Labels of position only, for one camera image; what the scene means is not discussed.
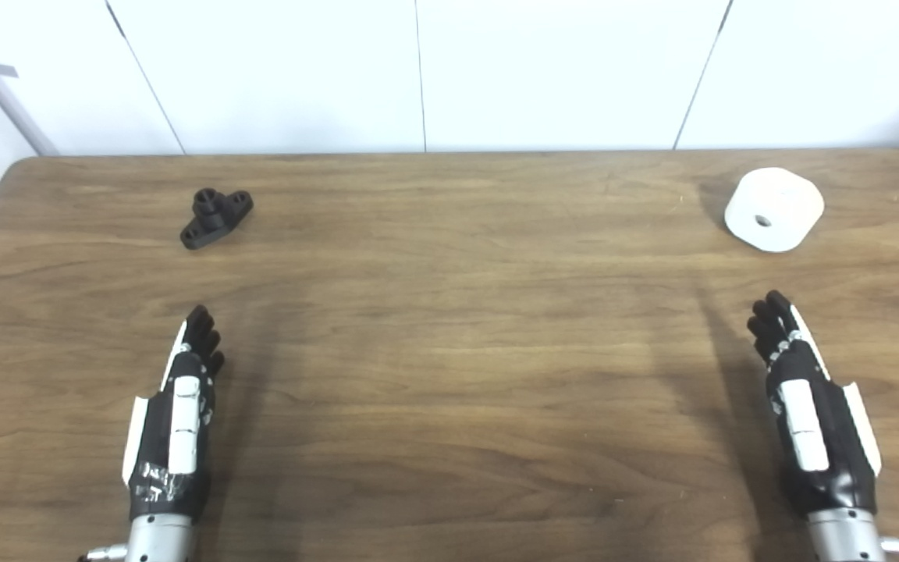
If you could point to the round white plastic piece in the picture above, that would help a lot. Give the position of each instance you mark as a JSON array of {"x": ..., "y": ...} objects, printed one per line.
[{"x": 781, "y": 199}]

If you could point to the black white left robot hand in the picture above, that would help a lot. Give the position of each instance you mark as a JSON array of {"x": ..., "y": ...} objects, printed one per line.
[{"x": 182, "y": 425}]

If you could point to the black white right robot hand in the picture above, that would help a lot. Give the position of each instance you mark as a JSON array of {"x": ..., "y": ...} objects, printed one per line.
[{"x": 804, "y": 429}]

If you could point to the black plastic holder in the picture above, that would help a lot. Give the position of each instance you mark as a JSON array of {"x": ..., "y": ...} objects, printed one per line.
[{"x": 214, "y": 218}]

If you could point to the gray wall corner strip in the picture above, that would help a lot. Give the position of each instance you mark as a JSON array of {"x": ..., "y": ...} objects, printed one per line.
[{"x": 5, "y": 90}]

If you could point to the small gray wall tag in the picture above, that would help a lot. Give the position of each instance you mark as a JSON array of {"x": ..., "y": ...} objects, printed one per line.
[{"x": 5, "y": 70}]

